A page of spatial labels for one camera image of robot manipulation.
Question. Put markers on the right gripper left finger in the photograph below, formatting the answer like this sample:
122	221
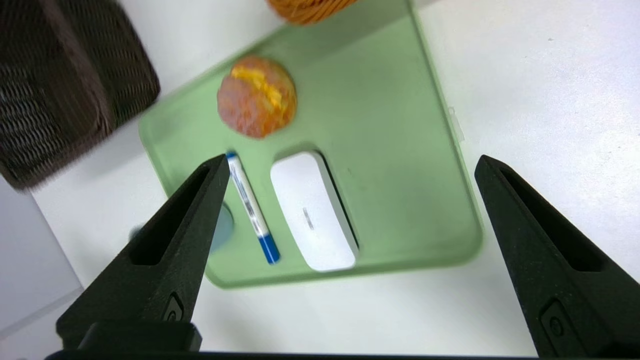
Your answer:
160	280

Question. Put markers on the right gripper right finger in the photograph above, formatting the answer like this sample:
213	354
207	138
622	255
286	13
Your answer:
565	280

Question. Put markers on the white marker pen blue cap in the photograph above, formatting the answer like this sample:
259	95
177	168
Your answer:
250	205

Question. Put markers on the round orange pastry bun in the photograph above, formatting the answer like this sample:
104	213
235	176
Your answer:
255	97

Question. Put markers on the dark brown wicker basket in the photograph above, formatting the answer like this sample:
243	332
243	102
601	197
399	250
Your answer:
60	85

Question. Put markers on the orange wicker basket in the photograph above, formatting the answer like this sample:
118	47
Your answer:
310	10

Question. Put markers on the white rectangular case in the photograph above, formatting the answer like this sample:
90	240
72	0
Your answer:
312	215

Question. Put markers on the light green plastic tray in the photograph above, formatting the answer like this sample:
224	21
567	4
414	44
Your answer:
390	150

